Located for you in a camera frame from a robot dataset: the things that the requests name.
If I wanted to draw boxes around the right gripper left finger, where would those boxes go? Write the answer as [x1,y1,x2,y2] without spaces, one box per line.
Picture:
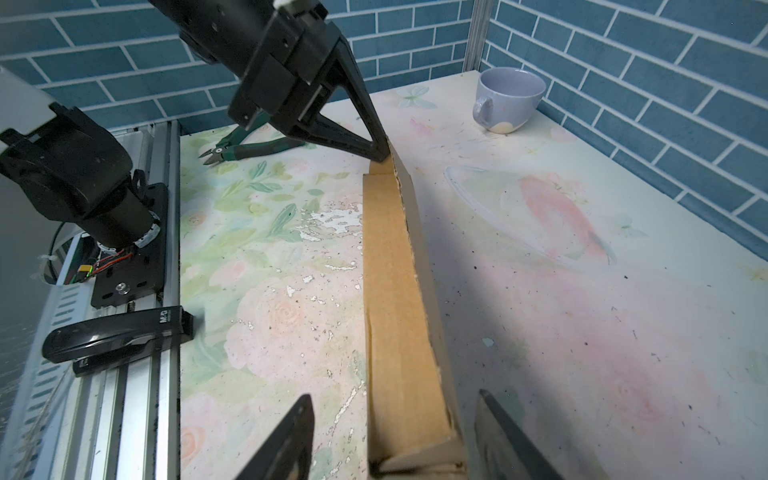
[236,394,315,480]

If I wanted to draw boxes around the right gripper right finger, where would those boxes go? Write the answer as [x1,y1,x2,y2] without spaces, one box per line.
[474,389,563,480]

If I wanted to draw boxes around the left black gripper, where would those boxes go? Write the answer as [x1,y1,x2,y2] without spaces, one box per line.
[228,1,390,162]

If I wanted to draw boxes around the brown cardboard paper box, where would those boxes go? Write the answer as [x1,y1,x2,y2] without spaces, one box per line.
[362,152,468,479]

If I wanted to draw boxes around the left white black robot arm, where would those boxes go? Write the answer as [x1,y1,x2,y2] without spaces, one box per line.
[1,1,390,250]

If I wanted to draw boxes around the lavender ceramic cup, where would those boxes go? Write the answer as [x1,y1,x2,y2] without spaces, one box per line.
[472,67,547,135]

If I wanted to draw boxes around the green handled pliers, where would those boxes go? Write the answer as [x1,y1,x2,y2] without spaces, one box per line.
[199,111,305,165]

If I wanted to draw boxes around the aluminium front rail frame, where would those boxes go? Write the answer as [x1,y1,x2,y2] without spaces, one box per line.
[1,122,192,479]

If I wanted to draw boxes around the left aluminium corner post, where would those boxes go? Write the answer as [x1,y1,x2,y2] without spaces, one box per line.
[462,0,495,72]

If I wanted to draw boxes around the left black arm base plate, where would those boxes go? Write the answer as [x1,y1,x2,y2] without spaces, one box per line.
[86,183,168,308]

